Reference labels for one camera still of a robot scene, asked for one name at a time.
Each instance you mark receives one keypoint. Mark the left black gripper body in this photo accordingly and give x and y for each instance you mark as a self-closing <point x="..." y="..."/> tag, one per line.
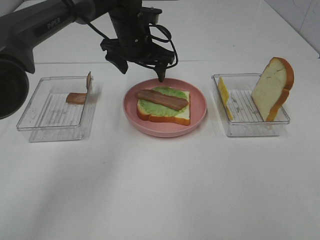
<point x="135" y="40"/>

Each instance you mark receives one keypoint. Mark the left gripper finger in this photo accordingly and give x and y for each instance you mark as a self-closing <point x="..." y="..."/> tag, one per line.
<point x="120" y="63"/>
<point x="160" y="69"/>

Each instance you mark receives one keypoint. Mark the long bacon strip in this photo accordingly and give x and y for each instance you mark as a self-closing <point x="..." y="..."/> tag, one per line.
<point x="173" y="102"/>

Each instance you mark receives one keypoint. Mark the green lettuce leaf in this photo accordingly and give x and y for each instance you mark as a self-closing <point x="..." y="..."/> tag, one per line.
<point x="149" y="108"/>

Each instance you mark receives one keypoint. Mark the bread slice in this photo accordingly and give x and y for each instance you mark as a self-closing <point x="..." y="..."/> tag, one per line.
<point x="157" y="119"/>
<point x="273" y="88"/>

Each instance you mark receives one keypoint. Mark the short bacon strip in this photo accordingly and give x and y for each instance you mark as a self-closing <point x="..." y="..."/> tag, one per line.
<point x="77" y="98"/>

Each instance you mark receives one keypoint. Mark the yellow cheese slice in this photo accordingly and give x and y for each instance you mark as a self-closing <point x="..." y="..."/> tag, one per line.
<point x="224" y="94"/>

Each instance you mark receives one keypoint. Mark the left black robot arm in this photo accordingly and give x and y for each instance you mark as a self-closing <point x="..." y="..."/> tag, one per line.
<point x="23" y="30"/>

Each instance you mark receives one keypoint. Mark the pink round plate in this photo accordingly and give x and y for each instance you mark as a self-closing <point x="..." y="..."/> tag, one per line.
<point x="198" y="109"/>

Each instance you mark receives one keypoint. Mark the right clear plastic container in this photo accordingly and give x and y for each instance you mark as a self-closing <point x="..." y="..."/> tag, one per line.
<point x="239" y="115"/>

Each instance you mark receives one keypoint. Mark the clear plastic container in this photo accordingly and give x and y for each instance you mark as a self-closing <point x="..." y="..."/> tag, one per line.
<point x="239" y="115"/>
<point x="48" y="118"/>

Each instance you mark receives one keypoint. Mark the left clear plastic container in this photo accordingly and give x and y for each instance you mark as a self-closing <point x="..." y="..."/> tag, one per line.
<point x="48" y="118"/>

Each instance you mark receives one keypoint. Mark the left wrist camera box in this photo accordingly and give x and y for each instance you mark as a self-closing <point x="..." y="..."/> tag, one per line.
<point x="150" y="15"/>

